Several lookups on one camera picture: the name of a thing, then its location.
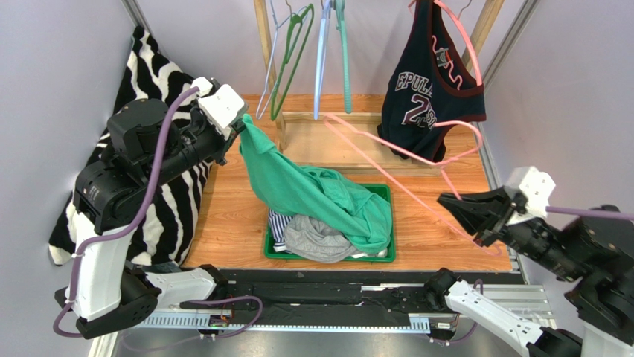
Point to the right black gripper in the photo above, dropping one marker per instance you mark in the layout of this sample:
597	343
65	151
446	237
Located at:
498	217

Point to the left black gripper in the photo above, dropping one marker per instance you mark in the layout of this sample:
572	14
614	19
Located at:
231	133

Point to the green tank top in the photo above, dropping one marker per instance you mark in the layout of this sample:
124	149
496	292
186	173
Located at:
364	217

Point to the blue white striped tank top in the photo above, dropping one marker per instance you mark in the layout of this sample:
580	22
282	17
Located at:
277	224

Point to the light blue wire hanger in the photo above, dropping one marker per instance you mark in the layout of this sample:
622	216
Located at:
269	25

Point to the green plastic hanger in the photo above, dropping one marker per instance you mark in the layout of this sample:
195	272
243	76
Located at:
298	26

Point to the grey tank top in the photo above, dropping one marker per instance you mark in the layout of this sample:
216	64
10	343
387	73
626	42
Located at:
314	240

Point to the navy maroon tank top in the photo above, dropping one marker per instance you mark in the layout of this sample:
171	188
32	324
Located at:
419	123

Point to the light blue plastic hanger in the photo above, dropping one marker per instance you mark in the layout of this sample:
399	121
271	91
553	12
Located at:
321	56

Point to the teal plastic hanger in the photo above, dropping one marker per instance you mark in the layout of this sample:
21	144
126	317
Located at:
339	7

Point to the pink plastic hanger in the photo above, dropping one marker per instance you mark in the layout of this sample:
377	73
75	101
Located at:
463	39

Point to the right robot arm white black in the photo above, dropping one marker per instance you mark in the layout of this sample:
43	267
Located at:
594	252

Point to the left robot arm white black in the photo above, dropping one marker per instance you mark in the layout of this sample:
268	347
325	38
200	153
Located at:
113	195

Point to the green plastic tray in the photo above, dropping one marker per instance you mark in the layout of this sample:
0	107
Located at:
386	256

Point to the wooden clothes rack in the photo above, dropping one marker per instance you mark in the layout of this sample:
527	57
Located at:
341	145

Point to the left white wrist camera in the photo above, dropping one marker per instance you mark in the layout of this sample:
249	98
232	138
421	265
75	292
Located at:
222	105

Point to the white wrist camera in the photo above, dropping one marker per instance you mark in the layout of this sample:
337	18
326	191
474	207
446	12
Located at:
536	186
222	105

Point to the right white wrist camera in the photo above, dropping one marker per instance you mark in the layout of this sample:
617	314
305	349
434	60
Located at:
536	186

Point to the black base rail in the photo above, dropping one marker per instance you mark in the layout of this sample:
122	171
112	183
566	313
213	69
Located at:
311	300

